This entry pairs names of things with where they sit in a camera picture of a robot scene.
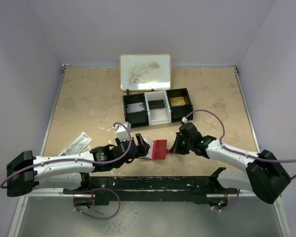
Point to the gold credit card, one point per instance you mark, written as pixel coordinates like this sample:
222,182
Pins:
177,101

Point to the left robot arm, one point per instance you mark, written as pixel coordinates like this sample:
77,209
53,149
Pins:
27,172

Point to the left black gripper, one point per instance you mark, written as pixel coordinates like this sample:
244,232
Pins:
143,146

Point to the small whiteboard with stand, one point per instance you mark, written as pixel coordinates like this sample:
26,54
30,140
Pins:
145,72

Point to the red card holder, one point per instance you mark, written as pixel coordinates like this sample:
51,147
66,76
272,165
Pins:
158,149

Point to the silver credit card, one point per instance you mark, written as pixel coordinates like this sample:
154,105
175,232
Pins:
135,107

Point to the black white three-bin organizer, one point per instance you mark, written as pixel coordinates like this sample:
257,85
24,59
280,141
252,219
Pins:
153,117

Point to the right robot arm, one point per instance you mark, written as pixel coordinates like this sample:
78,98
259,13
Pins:
259,173

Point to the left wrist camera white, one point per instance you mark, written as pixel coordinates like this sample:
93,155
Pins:
122,132

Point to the black card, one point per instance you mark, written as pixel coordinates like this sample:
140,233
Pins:
156,104

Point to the silver foil packet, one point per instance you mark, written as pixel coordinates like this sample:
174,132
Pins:
77,145

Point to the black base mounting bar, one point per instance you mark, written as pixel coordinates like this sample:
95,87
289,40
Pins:
195,189

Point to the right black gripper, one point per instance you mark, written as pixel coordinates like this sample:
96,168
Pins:
176,148

